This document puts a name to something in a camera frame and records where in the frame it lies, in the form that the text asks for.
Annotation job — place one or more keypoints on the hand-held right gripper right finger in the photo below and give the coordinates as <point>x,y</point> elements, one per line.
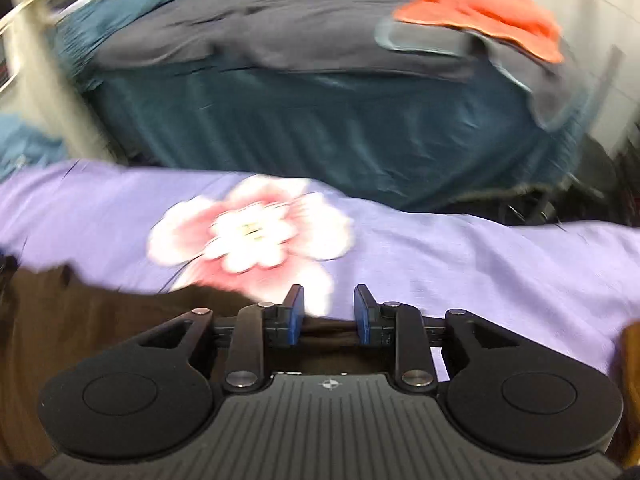
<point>362,317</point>

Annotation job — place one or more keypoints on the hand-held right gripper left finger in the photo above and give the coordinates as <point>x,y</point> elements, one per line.
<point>296,317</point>

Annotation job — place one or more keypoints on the brown long-sleeve shirt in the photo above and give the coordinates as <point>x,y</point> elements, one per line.
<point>100,320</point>

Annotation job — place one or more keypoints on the purple floral bed sheet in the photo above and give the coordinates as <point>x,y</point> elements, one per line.
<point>475,270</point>

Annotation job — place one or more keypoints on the dark teal bed cover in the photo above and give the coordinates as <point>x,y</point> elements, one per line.
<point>300,135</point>

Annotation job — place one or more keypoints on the grey blanket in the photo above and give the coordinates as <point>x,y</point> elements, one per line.
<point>275,25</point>

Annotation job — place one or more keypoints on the light blue quilt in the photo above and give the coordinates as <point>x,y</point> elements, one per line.
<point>25,147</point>

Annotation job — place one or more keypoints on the orange cloth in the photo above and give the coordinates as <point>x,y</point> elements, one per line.
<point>490,12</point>

